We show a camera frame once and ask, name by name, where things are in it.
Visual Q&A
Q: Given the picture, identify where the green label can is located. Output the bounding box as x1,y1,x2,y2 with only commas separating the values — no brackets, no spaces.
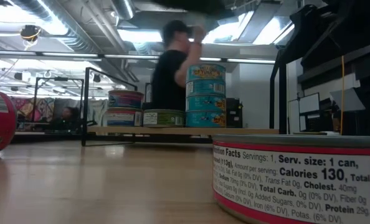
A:
143,108,186,128

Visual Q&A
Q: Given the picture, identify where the red tuna can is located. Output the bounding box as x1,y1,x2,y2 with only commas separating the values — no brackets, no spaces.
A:
212,134,370,224

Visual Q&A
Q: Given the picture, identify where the person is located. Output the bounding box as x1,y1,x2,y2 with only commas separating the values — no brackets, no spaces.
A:
49,106,82,131
149,19,207,112

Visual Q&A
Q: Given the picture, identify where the black equipment box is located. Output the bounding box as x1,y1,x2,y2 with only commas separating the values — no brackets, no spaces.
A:
225,97,244,128

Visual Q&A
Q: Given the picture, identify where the white hanging cloth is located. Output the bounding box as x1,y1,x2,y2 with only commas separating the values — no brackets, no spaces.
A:
87,98,110,127

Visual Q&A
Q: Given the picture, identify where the grey ceiling air unit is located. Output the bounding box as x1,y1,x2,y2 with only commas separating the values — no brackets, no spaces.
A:
125,8,219,32

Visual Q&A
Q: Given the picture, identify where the linear ceiling light strip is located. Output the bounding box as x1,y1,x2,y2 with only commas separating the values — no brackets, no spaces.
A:
0,49,277,65

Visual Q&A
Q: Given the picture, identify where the colourful patterned cloth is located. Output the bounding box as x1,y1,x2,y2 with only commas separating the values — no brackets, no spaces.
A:
10,97,55,124

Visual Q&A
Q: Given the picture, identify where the grey photo light panel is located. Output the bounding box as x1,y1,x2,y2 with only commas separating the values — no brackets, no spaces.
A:
329,88,367,113

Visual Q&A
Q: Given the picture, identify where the black round ceiling device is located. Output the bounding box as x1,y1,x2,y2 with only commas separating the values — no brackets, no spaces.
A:
19,24,42,43

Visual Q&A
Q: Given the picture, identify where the wooden shelf with black frame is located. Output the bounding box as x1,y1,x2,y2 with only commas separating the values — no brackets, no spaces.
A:
80,49,289,147

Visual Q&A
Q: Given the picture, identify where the black background rack frame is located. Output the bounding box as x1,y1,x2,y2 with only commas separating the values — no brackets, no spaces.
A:
32,76,85,124
143,82,153,105

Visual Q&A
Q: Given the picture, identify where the silver ventilation duct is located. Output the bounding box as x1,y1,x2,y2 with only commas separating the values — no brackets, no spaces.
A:
110,0,136,20
12,0,98,54

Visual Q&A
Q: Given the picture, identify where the whiteboard with black frame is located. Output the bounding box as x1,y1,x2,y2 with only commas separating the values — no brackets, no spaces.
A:
288,92,320,131

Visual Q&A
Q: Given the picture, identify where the black aluminium table frame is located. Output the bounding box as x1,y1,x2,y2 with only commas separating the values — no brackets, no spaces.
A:
12,133,214,144

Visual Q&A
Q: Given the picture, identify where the yellow hanging cable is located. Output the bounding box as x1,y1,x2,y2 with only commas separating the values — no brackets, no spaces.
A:
339,55,345,135

